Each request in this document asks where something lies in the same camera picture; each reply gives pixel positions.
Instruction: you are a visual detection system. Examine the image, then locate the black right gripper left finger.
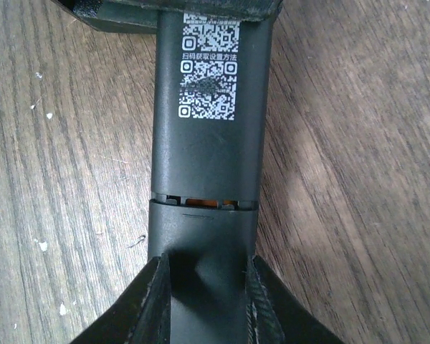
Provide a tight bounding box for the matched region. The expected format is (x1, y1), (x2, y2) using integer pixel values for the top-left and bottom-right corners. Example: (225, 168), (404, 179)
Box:
(72, 254), (171, 344)

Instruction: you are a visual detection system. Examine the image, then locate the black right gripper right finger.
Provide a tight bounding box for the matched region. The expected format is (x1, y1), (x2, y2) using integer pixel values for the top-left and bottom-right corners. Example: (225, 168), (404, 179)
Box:
(245, 256), (342, 344)

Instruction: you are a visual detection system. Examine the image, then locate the black battery compartment cover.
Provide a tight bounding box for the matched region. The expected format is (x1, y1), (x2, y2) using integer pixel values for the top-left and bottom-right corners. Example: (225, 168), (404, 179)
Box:
(148, 201), (258, 343)

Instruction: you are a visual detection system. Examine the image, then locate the black remote control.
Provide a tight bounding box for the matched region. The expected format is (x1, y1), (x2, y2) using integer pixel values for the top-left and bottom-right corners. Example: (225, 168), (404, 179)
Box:
(151, 12), (274, 210)

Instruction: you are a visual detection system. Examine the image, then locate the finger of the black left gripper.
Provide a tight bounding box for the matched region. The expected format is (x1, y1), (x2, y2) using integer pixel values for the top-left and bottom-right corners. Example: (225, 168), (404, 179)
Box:
(53, 0), (158, 34)
(110, 0), (282, 21)

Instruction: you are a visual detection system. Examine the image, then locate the orange battery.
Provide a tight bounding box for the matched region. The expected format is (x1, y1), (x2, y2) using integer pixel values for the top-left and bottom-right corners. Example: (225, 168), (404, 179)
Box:
(185, 199), (238, 209)

